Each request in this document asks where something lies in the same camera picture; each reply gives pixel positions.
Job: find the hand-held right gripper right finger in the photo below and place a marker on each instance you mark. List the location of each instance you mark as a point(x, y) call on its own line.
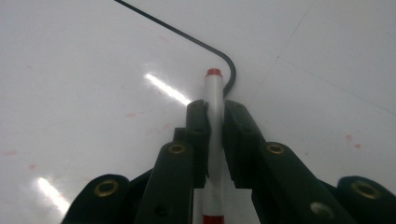
point(264, 174)

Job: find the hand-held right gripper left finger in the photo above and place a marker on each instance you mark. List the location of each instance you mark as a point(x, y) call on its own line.
point(169, 183)

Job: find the white marker with red cap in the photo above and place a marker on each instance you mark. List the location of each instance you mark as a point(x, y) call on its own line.
point(214, 124)

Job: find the white paddle whiteboard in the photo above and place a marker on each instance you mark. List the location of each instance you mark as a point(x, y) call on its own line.
point(93, 93)

